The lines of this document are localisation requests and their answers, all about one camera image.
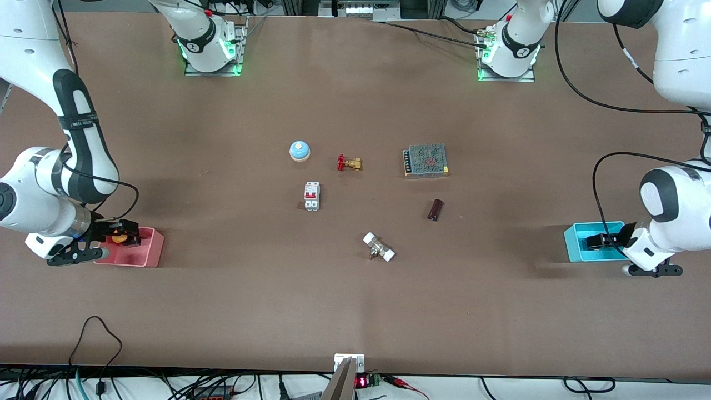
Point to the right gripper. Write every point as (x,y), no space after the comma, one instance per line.
(101,230)

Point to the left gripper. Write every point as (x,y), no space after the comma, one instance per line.
(624,235)

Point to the red push button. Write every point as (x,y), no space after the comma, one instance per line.
(589,243)

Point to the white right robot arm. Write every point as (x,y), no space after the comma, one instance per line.
(83,139)

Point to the pink plastic bin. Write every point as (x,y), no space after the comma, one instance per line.
(147,250)

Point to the cyan plastic bin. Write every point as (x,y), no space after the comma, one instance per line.
(575,244)

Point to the orange power strip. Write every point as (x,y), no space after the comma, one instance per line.
(214,393)

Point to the dark brown cylinder capacitor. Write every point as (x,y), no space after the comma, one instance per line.
(435,209)

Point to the white red circuit breaker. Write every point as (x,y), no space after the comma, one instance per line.
(311,196)

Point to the blue service bell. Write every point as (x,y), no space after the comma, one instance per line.
(299,150)

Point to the metal mesh power supply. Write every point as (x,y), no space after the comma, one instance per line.
(426,160)

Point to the metal fitting white caps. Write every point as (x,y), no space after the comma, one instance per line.
(379,248)

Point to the red alligator clip lead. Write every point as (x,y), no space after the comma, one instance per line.
(405,383)

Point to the red digit display module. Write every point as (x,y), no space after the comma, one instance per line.
(366,381)

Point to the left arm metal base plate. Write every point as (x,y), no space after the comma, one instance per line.
(527,78)

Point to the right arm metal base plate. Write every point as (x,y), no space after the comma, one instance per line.
(240,44)

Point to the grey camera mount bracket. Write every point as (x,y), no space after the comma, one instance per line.
(347,378)

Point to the aluminium frame with white device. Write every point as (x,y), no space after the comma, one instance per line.
(360,9)

